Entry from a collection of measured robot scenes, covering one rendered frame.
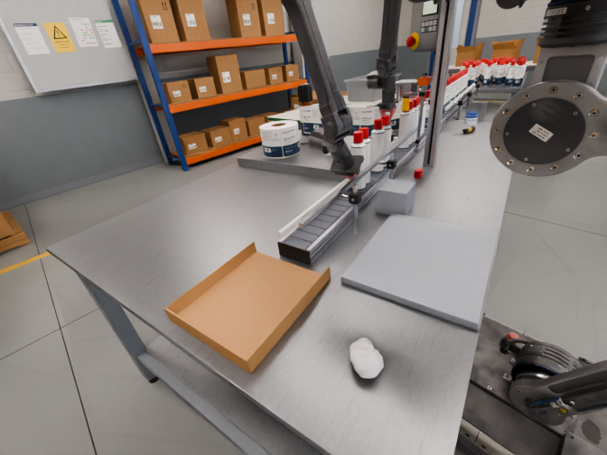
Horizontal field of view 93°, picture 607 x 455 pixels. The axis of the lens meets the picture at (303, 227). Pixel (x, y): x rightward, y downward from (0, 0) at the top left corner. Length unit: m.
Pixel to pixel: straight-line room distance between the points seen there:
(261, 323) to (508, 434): 0.91
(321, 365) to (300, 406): 0.08
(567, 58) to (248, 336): 0.88
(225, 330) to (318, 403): 0.25
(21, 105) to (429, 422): 5.06
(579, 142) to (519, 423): 0.89
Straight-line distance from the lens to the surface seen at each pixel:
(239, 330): 0.68
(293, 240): 0.82
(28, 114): 5.13
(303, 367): 0.60
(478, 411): 1.30
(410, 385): 0.59
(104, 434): 1.78
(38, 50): 5.03
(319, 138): 0.94
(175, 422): 1.64
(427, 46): 1.42
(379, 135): 1.21
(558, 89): 0.82
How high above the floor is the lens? 1.33
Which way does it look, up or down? 31 degrees down
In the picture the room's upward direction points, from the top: 7 degrees counter-clockwise
